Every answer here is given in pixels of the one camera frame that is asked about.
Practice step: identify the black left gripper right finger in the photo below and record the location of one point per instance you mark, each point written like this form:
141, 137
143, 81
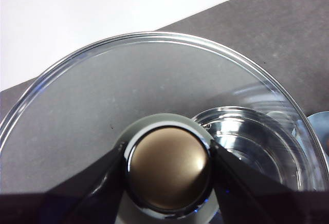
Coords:
257, 203

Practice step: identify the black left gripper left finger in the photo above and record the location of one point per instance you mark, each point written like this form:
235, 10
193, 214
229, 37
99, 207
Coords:
64, 206

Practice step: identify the glass lid with green knob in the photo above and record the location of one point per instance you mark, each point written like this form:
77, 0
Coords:
102, 93

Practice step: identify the pale green electric steamer pot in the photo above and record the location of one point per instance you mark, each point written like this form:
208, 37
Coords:
244, 136

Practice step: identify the blue round plate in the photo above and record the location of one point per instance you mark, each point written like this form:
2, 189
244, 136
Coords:
320, 123

